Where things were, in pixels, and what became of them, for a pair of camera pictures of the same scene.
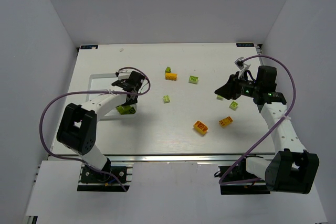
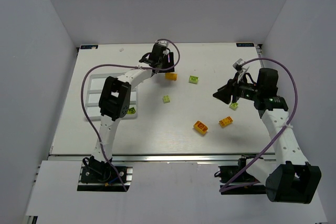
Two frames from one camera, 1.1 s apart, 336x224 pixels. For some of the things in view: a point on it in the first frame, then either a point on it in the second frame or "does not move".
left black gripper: x=130 y=100 -> x=165 y=65
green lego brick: x=129 y=110 does not move
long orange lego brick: x=171 y=76 does not move
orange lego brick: x=226 y=121 does not move
